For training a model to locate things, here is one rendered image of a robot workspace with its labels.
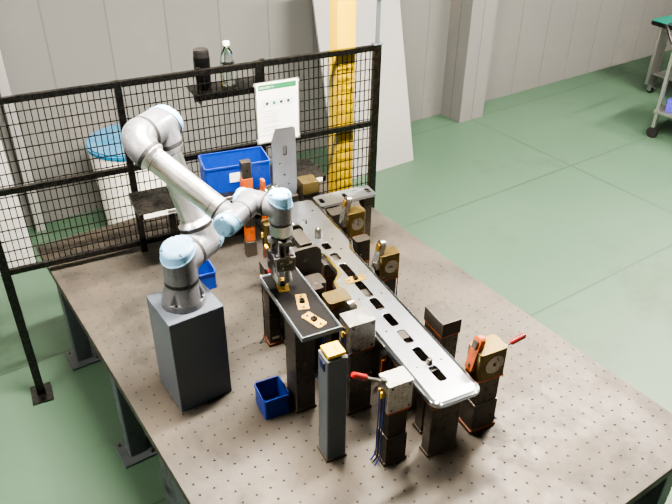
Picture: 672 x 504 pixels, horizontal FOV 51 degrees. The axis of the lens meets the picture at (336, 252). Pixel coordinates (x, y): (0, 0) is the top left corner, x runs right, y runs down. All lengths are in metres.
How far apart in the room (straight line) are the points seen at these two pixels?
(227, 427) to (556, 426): 1.16
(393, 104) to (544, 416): 3.58
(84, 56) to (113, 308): 2.29
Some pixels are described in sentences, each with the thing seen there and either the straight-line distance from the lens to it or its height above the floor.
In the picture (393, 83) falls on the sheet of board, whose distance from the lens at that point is 5.75.
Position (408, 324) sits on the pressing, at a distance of 2.51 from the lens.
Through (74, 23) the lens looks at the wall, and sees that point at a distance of 4.98.
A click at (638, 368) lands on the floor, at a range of 4.15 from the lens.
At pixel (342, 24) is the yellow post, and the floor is 1.66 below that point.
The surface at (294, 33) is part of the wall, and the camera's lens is 5.68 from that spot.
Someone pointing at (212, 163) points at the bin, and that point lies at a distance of 3.37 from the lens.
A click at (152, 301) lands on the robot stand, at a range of 2.50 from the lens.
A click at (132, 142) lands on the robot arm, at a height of 1.68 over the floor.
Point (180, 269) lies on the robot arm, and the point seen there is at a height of 1.27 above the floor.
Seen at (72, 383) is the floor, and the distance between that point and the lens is 3.94.
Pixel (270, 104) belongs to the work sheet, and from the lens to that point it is 3.39.
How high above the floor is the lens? 2.57
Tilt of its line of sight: 33 degrees down
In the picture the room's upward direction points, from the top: 1 degrees clockwise
